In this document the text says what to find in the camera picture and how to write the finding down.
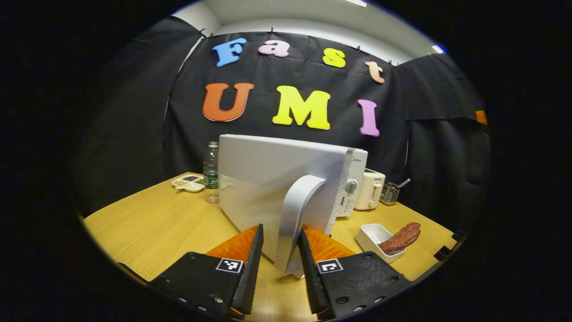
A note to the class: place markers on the small ceiling light panel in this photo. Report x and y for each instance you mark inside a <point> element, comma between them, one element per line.
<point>438,48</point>

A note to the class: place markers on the brown meat slice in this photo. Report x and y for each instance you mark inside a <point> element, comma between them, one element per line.
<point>402,238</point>

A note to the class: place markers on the white rectangular dish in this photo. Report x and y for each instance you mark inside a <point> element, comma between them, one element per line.
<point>371,235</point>

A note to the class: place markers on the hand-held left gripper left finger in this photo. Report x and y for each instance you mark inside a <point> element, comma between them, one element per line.
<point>250,273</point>

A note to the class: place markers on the white microwave oven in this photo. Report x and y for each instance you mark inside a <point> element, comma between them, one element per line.
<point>268,179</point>

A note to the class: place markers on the large ceiling light panel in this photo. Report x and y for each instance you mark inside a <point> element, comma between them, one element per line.
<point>355,2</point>

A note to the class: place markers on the clear bottle green label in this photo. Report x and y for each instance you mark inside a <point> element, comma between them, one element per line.
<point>211,179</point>

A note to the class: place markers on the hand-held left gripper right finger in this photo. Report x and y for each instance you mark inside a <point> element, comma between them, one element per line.
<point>313,281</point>

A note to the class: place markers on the white toaster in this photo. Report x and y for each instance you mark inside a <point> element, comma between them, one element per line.
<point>368,190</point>

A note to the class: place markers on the black backdrop cloth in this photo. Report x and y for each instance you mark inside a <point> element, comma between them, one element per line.
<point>125,134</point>

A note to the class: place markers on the white divided snack plate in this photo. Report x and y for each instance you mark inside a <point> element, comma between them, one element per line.
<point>190,183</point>

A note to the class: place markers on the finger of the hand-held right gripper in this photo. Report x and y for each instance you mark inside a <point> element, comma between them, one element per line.
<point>481,117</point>

